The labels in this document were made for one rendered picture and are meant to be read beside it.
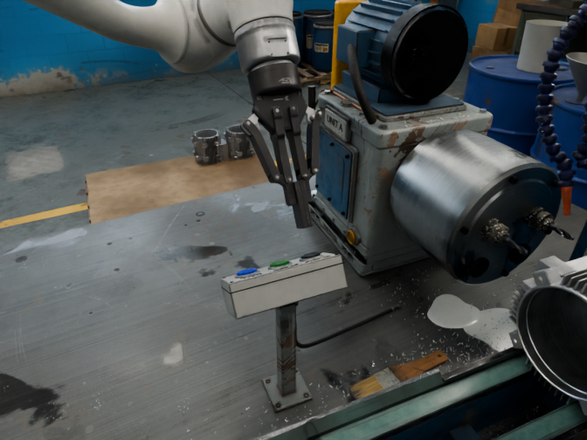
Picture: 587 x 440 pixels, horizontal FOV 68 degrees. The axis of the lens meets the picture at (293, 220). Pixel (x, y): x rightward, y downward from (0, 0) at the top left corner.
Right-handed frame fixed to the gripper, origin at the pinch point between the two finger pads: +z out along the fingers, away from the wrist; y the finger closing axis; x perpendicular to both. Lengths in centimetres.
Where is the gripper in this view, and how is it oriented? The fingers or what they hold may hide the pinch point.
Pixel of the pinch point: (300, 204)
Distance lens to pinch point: 64.8
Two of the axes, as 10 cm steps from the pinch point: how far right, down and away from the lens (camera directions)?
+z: 2.0, 9.8, 0.5
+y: 9.2, -2.1, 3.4
